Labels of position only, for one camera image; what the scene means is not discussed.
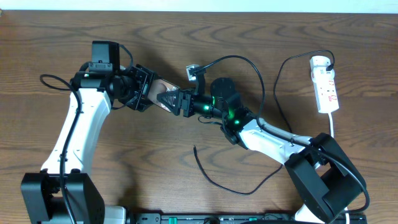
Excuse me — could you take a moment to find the black right camera cable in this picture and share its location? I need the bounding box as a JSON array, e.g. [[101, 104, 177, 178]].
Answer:
[[192, 55, 371, 214]]

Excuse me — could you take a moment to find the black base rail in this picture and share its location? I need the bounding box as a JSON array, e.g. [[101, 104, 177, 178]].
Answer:
[[124, 212, 368, 224]]

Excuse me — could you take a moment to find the black charger cable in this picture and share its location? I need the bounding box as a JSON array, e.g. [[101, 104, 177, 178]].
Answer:
[[192, 49, 336, 197]]

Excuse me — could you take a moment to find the white power strip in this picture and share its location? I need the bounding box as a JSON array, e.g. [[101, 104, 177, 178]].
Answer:
[[310, 55, 339, 114]]

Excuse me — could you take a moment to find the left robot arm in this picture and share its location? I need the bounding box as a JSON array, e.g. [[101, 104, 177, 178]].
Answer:
[[21, 40, 157, 223]]

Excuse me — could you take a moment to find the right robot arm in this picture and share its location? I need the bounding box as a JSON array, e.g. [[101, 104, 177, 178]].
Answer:
[[150, 78, 370, 223]]

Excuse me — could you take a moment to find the white power strip cord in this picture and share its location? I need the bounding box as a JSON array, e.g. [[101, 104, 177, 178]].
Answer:
[[327, 112, 335, 138]]

